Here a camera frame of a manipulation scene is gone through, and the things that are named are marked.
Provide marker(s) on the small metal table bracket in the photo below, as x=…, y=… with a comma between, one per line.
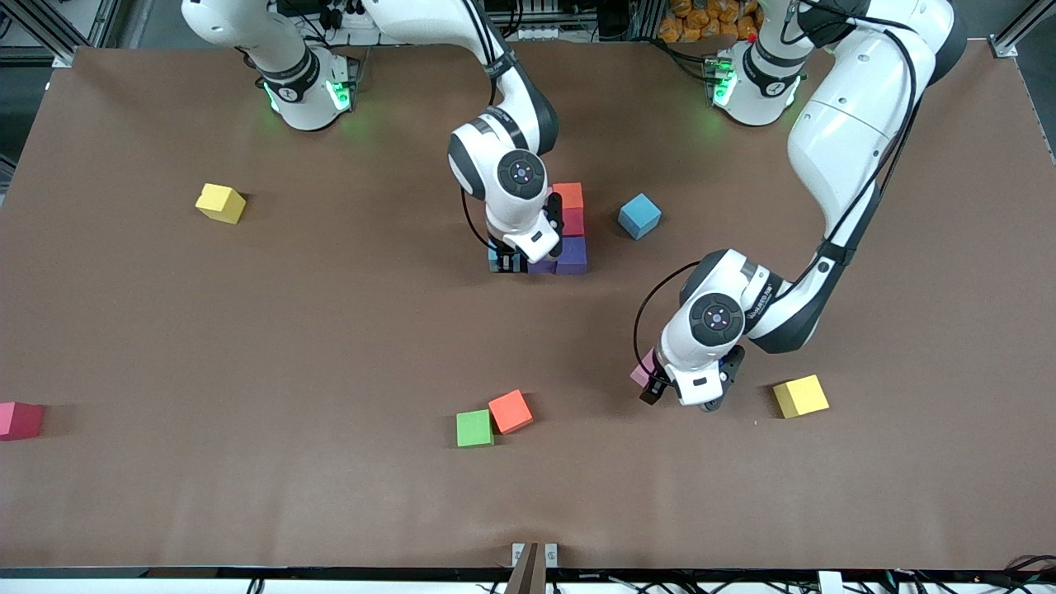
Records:
x=517, y=553

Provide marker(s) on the yellow foam cube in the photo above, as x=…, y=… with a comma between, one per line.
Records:
x=800, y=396
x=220, y=204

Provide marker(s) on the blue foam cube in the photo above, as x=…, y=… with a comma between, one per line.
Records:
x=639, y=216
x=492, y=262

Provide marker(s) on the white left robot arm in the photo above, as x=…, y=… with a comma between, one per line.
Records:
x=858, y=99

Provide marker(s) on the pink foam cube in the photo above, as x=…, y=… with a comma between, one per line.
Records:
x=642, y=371

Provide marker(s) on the orange foam cube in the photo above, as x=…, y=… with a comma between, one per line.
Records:
x=510, y=412
x=569, y=196

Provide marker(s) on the brown wooden strip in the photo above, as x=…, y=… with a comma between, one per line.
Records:
x=528, y=573

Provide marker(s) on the small white plastic box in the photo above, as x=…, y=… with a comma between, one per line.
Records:
x=830, y=582

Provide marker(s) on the purple foam cube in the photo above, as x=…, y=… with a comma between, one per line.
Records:
x=542, y=266
x=572, y=256

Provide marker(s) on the red foam cube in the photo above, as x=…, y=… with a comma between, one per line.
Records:
x=18, y=421
x=573, y=223

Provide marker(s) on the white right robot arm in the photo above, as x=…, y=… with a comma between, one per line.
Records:
x=429, y=21

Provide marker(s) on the brown paper table cover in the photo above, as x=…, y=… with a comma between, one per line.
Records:
x=247, y=330

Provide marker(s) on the white power strip with plugs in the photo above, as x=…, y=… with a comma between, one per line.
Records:
x=346, y=21

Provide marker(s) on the green foam cube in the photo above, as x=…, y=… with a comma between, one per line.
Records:
x=474, y=428

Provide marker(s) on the metal corner bracket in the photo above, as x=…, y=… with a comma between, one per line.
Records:
x=64, y=58
x=1003, y=48

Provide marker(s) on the aluminium frame rail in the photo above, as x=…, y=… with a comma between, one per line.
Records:
x=82, y=25
x=1031, y=21

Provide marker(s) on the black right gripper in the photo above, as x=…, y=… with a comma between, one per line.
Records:
x=505, y=260

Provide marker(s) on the bag of orange items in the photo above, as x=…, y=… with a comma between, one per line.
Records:
x=701, y=16

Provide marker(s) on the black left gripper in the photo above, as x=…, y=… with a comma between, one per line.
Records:
x=653, y=388

